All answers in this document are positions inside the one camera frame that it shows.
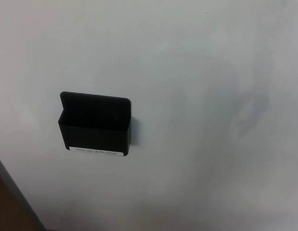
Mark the black magnetic marker holder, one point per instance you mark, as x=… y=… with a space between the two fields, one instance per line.
x=95 y=134

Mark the white whiteboard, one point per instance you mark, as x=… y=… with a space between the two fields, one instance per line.
x=187 y=72

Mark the brown wooden panel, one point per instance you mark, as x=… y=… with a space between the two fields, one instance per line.
x=4 y=211

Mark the grey whiteboard frame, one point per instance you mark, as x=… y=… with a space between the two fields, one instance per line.
x=16 y=192

